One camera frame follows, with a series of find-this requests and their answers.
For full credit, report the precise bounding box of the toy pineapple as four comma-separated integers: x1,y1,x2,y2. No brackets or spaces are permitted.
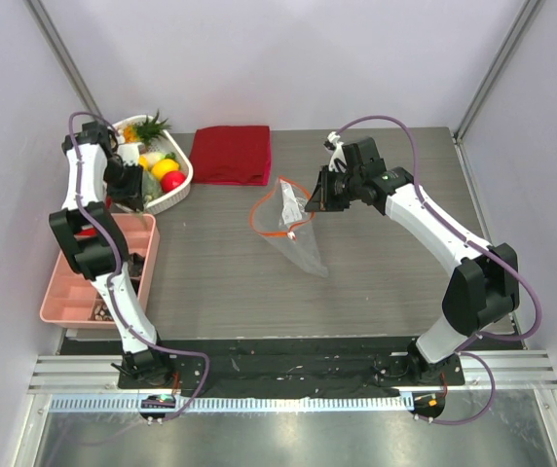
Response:
123,111,171,146

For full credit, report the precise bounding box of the green netted melon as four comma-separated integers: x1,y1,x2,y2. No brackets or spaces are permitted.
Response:
136,170,163,228

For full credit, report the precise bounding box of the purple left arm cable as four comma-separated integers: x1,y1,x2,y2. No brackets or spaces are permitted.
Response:
67,111,211,422

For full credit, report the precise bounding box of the red cloth in organizer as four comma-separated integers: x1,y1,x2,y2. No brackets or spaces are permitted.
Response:
75,228,96,238

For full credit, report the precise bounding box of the folded red cloth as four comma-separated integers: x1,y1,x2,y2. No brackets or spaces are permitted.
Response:
190,126,272,186

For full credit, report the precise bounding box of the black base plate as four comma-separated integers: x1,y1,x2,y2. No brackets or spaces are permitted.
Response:
58,335,526,401

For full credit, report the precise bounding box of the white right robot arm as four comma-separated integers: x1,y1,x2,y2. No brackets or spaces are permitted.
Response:
305,132,519,384

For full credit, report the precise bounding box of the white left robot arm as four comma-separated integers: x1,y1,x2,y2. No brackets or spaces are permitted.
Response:
49,114,174,388

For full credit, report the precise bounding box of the clear zip bag orange zipper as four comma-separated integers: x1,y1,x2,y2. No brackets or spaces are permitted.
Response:
248,177,328,277

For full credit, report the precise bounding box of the white radish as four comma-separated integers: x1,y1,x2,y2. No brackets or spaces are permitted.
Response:
138,151,166,170

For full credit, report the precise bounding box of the yellow lemon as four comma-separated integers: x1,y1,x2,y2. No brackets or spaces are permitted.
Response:
151,158,180,181

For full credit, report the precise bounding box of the red apple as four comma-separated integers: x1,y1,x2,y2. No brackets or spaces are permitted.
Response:
161,170,187,193

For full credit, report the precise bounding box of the white perforated basket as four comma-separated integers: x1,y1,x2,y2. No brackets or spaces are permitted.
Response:
114,115,194,214

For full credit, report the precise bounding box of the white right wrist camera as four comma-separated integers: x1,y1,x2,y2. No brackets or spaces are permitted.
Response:
323,131,345,171

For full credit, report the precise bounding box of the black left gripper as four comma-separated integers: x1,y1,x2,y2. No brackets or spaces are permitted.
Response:
103,159,145,212

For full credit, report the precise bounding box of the pink divided organizer box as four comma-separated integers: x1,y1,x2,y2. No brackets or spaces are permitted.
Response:
39,212,161,330

